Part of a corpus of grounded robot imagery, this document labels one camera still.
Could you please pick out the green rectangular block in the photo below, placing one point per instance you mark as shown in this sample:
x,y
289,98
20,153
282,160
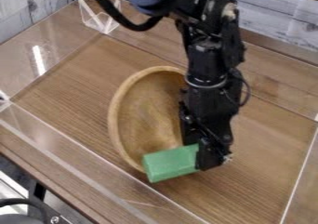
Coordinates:
x,y
170,163

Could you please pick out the black metal table frame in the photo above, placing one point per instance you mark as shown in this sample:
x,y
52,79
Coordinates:
x,y
36,205

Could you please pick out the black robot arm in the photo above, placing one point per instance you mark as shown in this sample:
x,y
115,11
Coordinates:
x,y
209,25

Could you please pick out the clear acrylic tray wall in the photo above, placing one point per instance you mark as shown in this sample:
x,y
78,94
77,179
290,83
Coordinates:
x,y
106,194

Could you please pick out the clear acrylic corner bracket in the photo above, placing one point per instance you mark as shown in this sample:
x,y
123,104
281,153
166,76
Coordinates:
x,y
98,21

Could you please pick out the wooden bowl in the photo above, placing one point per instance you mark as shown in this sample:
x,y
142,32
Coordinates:
x,y
143,114

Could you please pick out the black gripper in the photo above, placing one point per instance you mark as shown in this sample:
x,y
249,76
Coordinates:
x,y
207,108

